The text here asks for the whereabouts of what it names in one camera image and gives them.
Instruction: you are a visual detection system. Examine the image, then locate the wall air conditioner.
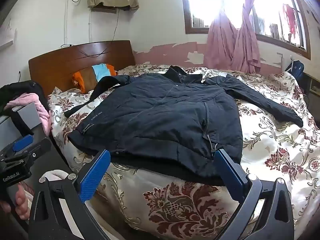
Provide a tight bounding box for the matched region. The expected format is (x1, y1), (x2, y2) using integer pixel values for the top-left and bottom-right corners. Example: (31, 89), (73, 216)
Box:
(90, 5), (130, 13)

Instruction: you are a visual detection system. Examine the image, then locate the blue backpack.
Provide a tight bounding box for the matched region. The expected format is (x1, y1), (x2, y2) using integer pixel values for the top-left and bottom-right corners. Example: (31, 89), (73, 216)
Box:
(284, 60), (305, 85)

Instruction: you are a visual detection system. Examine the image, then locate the striped orange blue pillow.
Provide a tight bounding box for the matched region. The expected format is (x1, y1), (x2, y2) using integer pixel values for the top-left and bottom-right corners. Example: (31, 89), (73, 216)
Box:
(72, 64), (118, 94)

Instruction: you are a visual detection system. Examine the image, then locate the floral bed quilt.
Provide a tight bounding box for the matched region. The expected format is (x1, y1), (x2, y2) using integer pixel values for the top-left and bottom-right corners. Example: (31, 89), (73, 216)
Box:
(47, 64), (320, 240)

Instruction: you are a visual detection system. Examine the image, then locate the red hanging cloth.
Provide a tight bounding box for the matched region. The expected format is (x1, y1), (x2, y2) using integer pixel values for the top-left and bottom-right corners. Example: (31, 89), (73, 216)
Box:
(282, 4), (297, 34)

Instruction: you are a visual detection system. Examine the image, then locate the wooden desk shelf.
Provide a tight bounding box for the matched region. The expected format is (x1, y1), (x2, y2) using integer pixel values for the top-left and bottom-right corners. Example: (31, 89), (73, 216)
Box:
(301, 71), (320, 128)

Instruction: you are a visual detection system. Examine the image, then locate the wooden headboard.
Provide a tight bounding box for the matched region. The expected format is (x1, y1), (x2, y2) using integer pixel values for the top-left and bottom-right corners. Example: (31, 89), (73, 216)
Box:
(28, 40), (136, 97)

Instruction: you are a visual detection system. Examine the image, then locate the person's left hand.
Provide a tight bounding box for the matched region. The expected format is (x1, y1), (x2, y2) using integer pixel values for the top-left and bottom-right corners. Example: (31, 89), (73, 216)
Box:
(0, 186), (32, 220)

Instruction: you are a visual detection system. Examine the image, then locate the wooden framed window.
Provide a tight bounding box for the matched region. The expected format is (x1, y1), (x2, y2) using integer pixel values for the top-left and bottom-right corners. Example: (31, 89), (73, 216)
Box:
(180, 0), (312, 60)

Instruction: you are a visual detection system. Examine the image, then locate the black bag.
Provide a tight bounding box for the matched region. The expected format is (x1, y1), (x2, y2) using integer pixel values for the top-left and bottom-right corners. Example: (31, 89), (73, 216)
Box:
(0, 80), (50, 135)

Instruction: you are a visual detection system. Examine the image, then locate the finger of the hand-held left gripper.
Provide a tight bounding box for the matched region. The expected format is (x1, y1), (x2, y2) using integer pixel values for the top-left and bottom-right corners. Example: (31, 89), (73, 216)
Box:
(12, 134), (34, 155)
(16, 137), (52, 162)

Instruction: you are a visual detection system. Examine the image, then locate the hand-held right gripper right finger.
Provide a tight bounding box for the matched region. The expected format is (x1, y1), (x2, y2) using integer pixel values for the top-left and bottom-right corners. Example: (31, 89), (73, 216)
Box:
(214, 149), (295, 240)

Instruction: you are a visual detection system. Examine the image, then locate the black power cable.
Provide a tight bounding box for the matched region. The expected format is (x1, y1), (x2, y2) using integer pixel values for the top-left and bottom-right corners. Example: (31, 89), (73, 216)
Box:
(111, 9), (120, 42)

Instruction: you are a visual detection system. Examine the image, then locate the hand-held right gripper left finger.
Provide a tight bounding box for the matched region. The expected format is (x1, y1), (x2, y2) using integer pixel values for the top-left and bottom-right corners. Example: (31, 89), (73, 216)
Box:
(29, 149), (112, 240)

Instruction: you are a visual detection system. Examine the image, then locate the dark navy jacket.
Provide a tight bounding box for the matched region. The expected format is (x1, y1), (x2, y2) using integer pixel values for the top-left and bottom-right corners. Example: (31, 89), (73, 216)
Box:
(64, 65), (304, 187)

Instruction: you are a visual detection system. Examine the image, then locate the pink towel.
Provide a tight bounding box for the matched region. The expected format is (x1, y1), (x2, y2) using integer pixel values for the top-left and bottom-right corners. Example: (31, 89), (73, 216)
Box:
(7, 93), (52, 134)

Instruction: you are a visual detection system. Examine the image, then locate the grey bedside cabinet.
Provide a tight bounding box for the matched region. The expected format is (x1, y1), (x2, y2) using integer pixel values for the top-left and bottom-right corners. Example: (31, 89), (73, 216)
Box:
(0, 102), (43, 150)

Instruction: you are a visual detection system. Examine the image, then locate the pink curtain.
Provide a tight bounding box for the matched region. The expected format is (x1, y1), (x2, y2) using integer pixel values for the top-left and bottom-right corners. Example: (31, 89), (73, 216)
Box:
(231, 0), (265, 75)
(203, 0), (242, 72)

